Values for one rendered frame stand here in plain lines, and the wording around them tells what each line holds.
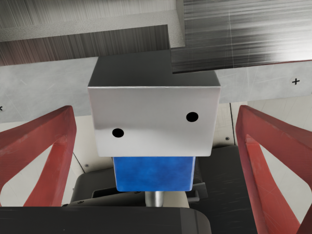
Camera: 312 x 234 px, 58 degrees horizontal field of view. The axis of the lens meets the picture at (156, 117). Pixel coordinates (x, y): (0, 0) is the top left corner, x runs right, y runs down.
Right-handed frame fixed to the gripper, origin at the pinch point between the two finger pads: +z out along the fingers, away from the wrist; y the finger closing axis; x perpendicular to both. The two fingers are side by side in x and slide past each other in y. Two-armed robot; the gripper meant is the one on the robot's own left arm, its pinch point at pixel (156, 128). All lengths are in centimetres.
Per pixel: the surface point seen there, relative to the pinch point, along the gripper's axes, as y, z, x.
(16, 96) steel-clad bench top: 8.3, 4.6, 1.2
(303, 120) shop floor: -62, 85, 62
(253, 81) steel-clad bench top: -5.7, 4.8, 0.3
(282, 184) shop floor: -63, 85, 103
